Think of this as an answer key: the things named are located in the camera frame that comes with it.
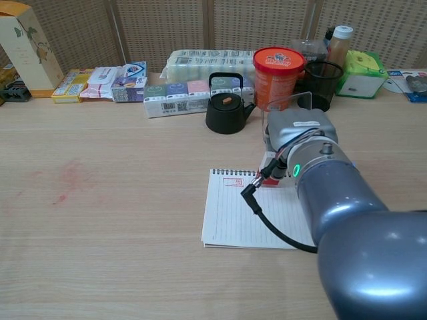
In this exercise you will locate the pink wet wipes pack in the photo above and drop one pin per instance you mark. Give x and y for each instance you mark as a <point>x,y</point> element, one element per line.
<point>98,85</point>

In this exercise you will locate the red and white stamp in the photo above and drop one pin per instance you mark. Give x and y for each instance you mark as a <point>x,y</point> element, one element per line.
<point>271,183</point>

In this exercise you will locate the green tissue box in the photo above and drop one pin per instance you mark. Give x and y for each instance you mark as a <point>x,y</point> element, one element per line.
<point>362,73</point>

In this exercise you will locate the colourful pocket tissue multipack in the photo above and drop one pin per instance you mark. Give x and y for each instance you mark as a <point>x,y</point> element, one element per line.
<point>173,98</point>

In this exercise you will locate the blue and white box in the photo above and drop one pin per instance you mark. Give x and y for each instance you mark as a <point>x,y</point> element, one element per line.
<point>135,69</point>

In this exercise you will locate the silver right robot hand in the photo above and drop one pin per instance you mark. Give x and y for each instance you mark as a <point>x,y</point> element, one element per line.
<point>293,130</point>

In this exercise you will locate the tall cream gift box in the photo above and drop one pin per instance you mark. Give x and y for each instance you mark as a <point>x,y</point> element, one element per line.
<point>26,56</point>

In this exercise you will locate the long clear-wrapped tissue pack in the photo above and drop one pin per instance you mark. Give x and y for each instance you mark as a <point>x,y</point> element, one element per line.
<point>200,63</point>

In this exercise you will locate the orange snack tub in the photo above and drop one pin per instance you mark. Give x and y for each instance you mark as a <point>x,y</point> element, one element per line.
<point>277,80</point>

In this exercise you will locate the white spiral lined notebook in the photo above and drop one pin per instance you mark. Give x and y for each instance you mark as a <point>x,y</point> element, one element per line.
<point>230,220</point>

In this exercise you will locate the small purple box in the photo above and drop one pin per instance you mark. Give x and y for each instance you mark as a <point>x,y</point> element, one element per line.
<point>126,90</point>

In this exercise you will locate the gold foil packet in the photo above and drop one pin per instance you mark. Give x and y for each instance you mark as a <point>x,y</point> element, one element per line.
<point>6,75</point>

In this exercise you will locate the brown bottle white cap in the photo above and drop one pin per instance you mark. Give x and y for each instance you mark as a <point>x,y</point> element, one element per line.
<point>339,46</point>

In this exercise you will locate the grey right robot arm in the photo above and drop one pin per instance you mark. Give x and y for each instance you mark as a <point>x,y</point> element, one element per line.
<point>350,216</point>

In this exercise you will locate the clear plastic box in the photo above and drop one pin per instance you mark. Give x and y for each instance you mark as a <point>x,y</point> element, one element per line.
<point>308,50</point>

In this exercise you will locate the red ink pad clear lid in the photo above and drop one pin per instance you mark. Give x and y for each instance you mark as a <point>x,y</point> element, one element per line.
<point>302,100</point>

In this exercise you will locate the yellow cardboard box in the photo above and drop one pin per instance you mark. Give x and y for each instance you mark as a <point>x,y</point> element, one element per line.
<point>68,88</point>

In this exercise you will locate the blue blister card pack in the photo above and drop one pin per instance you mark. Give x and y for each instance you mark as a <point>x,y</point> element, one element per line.
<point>415,95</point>

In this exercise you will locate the black teapot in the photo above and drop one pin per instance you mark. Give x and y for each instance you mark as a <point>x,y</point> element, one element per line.
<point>225,118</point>

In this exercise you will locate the wooden folding screen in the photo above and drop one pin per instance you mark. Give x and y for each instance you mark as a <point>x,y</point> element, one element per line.
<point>166,26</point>

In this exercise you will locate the black mesh pen holder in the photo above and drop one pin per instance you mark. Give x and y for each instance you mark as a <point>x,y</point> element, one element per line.
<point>323,86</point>

